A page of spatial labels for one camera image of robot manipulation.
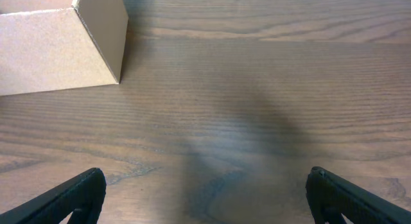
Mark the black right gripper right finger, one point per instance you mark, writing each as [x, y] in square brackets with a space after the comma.
[333, 199]

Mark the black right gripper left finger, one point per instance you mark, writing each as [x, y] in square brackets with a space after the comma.
[81, 198]

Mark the cardboard box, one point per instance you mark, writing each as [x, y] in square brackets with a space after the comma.
[61, 44]

